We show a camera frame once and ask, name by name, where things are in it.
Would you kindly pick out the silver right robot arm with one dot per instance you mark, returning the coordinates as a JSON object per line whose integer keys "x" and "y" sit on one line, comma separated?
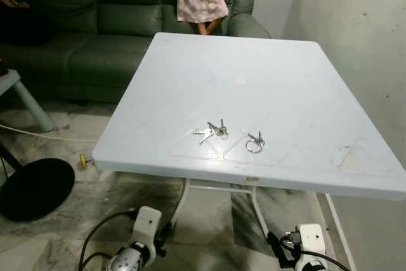
{"x": 311, "y": 263}

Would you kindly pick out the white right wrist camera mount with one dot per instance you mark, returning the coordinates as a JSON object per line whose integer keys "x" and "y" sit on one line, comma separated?
{"x": 312, "y": 238}

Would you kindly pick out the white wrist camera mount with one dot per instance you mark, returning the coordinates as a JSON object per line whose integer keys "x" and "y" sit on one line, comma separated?
{"x": 312, "y": 238}
{"x": 147, "y": 221}

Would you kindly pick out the black round stand base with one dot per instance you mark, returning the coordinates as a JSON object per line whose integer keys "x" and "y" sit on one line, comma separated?
{"x": 35, "y": 188}

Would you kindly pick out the small yellow object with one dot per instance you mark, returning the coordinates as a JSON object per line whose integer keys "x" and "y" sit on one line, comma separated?
{"x": 82, "y": 162}

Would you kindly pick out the person in dark clothes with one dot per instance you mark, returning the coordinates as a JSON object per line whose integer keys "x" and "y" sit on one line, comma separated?
{"x": 22, "y": 26}

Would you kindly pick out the white plastic folding table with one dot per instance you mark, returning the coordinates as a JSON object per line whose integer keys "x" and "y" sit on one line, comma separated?
{"x": 285, "y": 93}

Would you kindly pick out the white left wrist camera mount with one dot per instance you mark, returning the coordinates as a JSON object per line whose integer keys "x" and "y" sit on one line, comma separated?
{"x": 147, "y": 221}

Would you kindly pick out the grey-green stool with leg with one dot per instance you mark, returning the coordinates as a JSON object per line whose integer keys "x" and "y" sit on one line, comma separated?
{"x": 35, "y": 109}

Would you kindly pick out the dark green leather sofa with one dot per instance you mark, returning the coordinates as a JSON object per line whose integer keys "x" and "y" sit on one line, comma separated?
{"x": 95, "y": 36}

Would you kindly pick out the bunch of silver keys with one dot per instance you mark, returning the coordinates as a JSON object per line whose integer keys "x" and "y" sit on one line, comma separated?
{"x": 217, "y": 130}

